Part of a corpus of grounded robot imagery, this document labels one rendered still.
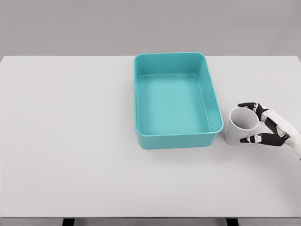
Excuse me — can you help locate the teal plastic basket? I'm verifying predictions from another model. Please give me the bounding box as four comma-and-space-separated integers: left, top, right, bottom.
133, 51, 224, 150

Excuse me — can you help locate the white paper cup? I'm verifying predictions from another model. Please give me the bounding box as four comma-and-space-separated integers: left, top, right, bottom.
223, 107, 260, 146

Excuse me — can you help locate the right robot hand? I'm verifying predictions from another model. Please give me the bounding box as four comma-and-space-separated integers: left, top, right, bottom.
238, 102, 301, 161

